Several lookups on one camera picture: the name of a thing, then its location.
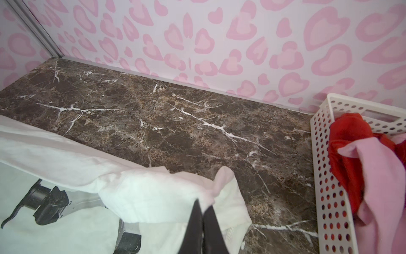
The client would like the white plastic laundry basket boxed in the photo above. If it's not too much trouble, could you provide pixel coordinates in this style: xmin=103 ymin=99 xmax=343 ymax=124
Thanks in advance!
xmin=310 ymin=93 xmax=406 ymax=254

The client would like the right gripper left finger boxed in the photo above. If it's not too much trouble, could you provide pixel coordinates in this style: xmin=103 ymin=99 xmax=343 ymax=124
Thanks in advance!
xmin=178 ymin=200 xmax=203 ymax=254

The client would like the left corner aluminium post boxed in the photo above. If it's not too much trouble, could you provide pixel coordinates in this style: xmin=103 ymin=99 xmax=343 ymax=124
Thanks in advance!
xmin=4 ymin=0 xmax=64 ymax=58

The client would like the white t-shirt with black print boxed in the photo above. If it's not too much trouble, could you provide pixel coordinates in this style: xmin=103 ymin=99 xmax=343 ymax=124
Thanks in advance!
xmin=1 ymin=116 xmax=252 ymax=254

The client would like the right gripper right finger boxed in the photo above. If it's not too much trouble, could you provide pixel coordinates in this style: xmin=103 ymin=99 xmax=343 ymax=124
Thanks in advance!
xmin=203 ymin=206 xmax=229 ymax=254

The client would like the red t-shirt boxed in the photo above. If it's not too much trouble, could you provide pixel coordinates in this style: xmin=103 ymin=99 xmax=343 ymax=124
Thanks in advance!
xmin=328 ymin=113 xmax=406 ymax=214

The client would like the pink t-shirt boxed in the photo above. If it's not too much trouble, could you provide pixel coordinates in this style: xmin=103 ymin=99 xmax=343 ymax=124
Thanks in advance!
xmin=355 ymin=145 xmax=406 ymax=254

